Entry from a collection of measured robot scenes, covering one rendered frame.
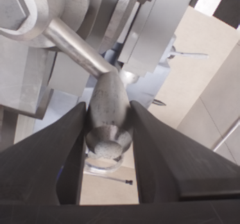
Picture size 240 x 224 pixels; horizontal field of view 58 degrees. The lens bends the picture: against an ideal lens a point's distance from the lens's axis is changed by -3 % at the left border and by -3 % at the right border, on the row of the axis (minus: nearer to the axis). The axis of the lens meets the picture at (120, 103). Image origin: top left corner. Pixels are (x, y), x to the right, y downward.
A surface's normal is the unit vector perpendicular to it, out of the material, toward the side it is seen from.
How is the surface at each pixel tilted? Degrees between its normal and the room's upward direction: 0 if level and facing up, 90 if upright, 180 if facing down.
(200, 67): 90
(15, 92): 90
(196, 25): 90
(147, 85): 86
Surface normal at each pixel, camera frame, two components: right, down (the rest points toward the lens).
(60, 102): 0.03, 0.58
